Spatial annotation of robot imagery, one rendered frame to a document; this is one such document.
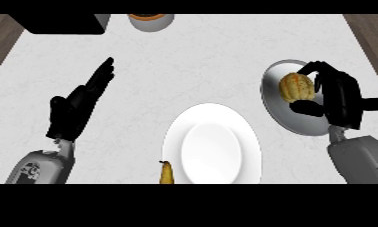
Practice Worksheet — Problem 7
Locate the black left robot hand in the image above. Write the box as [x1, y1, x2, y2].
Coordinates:
[44, 56, 116, 143]

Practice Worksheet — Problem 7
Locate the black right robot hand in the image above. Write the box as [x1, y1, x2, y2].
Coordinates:
[287, 60, 378, 131]

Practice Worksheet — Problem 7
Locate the yellow orange squash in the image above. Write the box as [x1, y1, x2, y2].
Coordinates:
[277, 72, 315, 104]

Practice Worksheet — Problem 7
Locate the grey metal pan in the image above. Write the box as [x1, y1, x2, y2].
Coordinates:
[259, 59, 333, 137]

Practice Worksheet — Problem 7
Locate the white plate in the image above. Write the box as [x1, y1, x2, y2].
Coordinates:
[160, 102, 262, 185]

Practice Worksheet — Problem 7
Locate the black appliance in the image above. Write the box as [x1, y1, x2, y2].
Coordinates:
[7, 13, 112, 36]

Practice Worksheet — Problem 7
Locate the yellow pear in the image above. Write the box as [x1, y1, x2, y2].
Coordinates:
[157, 160, 175, 185]

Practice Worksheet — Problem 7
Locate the grey cup with orange rim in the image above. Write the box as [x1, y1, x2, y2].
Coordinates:
[126, 13, 175, 33]

